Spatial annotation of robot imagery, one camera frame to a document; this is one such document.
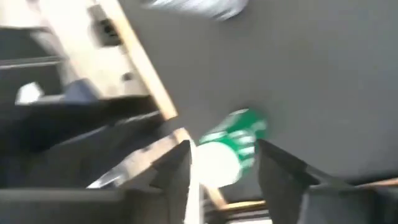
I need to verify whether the black table frame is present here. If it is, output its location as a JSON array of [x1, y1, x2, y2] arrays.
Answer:
[[37, 0, 271, 218]]

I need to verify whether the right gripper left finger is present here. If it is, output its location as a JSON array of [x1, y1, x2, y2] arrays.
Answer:
[[0, 139, 192, 224]]

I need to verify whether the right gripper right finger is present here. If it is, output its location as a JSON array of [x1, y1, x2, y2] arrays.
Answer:
[[257, 139, 398, 224]]

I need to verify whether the green Sprite can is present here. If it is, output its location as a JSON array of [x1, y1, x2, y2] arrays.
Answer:
[[195, 108, 270, 189]]

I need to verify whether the black diagonal frame strut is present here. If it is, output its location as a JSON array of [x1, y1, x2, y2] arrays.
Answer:
[[0, 96, 165, 190]]

